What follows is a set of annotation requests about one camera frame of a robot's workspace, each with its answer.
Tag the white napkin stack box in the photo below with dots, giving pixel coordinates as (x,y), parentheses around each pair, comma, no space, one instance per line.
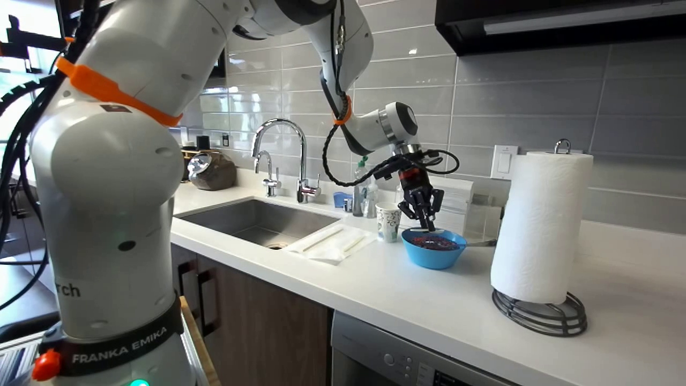
(455,203)

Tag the white wall outlet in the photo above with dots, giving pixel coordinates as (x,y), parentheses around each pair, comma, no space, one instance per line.
(503,161)

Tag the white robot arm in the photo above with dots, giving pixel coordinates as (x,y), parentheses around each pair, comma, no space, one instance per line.
(108,168)

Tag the steel dishwasher front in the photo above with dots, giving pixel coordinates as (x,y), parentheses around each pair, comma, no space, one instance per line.
(366,354)

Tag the dish soap bottle green cap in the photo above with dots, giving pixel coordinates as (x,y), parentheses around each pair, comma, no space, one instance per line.
(358,193)

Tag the dark pot on counter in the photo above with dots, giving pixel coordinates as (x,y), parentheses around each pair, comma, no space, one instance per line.
(212,169)

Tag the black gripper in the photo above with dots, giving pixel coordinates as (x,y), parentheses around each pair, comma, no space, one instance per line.
(419,193)

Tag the white cloth mat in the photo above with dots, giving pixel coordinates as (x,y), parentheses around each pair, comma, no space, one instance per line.
(331,244)

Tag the paper towel roll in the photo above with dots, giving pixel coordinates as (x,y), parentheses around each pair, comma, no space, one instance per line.
(541,228)

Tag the blue bowl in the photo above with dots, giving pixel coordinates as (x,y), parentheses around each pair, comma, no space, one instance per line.
(437,260)

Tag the wooden cabinet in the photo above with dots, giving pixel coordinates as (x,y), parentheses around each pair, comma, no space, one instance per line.
(256,332)

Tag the stainless steel sink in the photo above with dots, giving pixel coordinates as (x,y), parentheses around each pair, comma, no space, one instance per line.
(247,223)

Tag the black range hood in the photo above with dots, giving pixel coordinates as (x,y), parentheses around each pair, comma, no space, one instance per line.
(485,25)

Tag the colourful gravel in bowl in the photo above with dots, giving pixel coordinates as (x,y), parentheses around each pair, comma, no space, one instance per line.
(431,240)

